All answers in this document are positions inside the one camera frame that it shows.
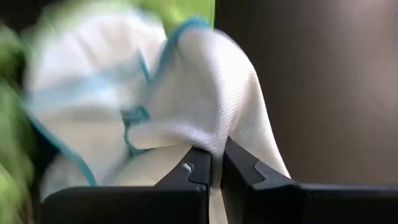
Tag green microfiber towel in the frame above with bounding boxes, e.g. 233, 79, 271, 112
0, 24, 37, 224
136, 0, 216, 34

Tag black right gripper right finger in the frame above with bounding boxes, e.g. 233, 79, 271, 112
220, 136, 398, 224

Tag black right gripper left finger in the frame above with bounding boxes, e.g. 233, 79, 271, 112
40, 146, 212, 224

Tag light blue microfiber towel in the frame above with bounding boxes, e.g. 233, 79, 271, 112
23, 6, 292, 224

